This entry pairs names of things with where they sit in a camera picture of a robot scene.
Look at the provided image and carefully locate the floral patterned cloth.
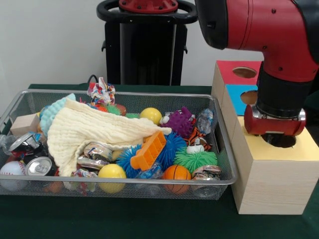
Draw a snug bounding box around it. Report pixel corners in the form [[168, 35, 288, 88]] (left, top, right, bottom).
[[86, 77, 117, 105]]

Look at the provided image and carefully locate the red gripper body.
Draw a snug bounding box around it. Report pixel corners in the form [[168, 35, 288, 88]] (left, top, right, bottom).
[[243, 104, 307, 137]]

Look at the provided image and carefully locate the green spiky ball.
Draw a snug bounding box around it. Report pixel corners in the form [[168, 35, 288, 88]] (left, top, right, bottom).
[[173, 146, 218, 174]]

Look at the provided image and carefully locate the blue spiky ball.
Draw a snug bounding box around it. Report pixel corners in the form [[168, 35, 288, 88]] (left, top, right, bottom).
[[116, 131, 187, 179]]

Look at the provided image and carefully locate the clear mesh bin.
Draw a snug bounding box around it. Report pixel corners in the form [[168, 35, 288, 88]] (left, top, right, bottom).
[[0, 89, 239, 201]]

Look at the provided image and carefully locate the white baseball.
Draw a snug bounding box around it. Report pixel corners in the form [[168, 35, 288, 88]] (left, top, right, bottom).
[[0, 161, 27, 191]]

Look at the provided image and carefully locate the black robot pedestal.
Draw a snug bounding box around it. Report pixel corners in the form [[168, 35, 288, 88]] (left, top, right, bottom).
[[96, 0, 200, 87]]

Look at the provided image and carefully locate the orange mini basketball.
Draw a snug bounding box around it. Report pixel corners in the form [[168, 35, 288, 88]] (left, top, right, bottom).
[[163, 165, 192, 195]]

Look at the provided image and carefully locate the orange plastic block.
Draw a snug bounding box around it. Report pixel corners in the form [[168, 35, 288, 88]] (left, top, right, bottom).
[[130, 130, 167, 172]]

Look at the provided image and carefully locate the cream waffle cloth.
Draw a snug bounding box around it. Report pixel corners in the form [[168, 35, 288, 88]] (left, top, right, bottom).
[[46, 98, 173, 177]]

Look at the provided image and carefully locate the wooden box with three holes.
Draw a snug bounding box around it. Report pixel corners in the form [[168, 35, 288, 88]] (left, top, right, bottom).
[[211, 60, 319, 215]]

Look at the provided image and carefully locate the yellow plastic ball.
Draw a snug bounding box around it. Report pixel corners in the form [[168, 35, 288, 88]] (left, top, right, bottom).
[[139, 107, 163, 126], [98, 163, 127, 194]]

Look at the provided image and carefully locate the purple spiky toy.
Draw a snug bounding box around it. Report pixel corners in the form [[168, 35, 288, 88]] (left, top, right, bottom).
[[159, 106, 196, 139]]

